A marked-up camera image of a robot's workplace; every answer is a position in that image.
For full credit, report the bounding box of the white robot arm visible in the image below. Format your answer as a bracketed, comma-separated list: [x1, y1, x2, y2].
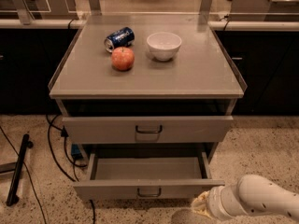
[191, 175, 299, 221]

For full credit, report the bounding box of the red apple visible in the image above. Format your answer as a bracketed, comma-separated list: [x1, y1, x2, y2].
[111, 47, 135, 71]

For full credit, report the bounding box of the grey top drawer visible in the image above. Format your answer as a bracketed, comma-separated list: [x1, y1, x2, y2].
[63, 116, 233, 144]

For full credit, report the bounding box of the thin black cable left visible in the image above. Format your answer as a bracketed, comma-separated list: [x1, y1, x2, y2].
[0, 126, 48, 224]

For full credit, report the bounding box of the black floor cable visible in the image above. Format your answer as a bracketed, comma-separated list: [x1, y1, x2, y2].
[45, 114, 96, 224]

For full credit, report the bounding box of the grey drawer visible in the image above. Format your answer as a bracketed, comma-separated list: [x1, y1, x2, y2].
[63, 116, 233, 144]
[74, 153, 224, 200]

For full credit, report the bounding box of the blue soda can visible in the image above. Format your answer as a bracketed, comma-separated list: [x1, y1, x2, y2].
[104, 27, 135, 52]

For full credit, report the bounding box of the grey drawer cabinet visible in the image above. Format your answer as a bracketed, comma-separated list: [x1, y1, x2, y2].
[50, 14, 246, 158]

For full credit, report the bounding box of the black floor stand leg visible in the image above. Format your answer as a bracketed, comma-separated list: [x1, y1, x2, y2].
[6, 134, 33, 206]

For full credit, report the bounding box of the white ceramic bowl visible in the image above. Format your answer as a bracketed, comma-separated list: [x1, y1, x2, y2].
[147, 32, 182, 62]

